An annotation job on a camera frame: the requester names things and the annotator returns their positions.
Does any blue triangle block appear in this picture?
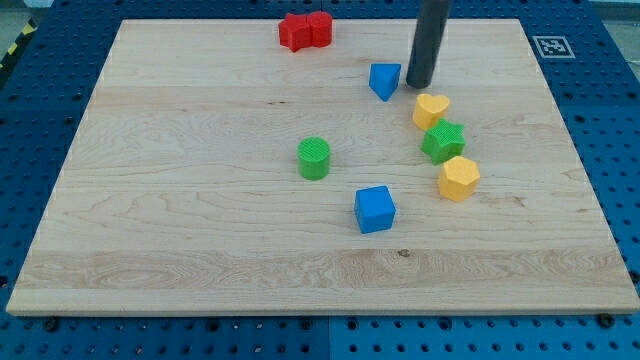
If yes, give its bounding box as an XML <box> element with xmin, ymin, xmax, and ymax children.
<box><xmin>369</xmin><ymin>63</ymin><xmax>401</xmax><ymax>102</ymax></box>

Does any green star block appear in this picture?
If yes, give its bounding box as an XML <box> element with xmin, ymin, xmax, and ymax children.
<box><xmin>421</xmin><ymin>118</ymin><xmax>466</xmax><ymax>165</ymax></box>

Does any red star block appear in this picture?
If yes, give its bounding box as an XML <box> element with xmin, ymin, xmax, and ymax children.
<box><xmin>278</xmin><ymin>13</ymin><xmax>312</xmax><ymax>52</ymax></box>

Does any green cylinder block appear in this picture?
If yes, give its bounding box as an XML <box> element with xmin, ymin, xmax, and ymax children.
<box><xmin>297</xmin><ymin>137</ymin><xmax>331</xmax><ymax>180</ymax></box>

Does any blue cube block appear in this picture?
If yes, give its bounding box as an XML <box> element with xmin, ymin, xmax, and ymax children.
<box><xmin>354</xmin><ymin>185</ymin><xmax>396</xmax><ymax>234</ymax></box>

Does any light wooden board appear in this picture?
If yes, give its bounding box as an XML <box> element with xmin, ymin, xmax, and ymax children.
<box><xmin>7</xmin><ymin>19</ymin><xmax>639</xmax><ymax>316</ymax></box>

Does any yellow heart block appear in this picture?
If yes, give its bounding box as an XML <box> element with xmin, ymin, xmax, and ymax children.
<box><xmin>412</xmin><ymin>93</ymin><xmax>450</xmax><ymax>131</ymax></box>

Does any yellow hexagon block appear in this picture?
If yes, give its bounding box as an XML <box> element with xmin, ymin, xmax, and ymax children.
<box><xmin>437</xmin><ymin>156</ymin><xmax>481</xmax><ymax>202</ymax></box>

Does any red cylinder block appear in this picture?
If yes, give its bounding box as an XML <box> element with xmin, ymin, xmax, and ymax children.
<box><xmin>306</xmin><ymin>11</ymin><xmax>333</xmax><ymax>48</ymax></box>

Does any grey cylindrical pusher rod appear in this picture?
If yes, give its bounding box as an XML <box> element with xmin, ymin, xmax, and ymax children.
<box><xmin>406</xmin><ymin>0</ymin><xmax>452</xmax><ymax>89</ymax></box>

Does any white fiducial marker tag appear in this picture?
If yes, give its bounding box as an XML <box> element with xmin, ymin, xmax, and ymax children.
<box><xmin>533</xmin><ymin>35</ymin><xmax>575</xmax><ymax>59</ymax></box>

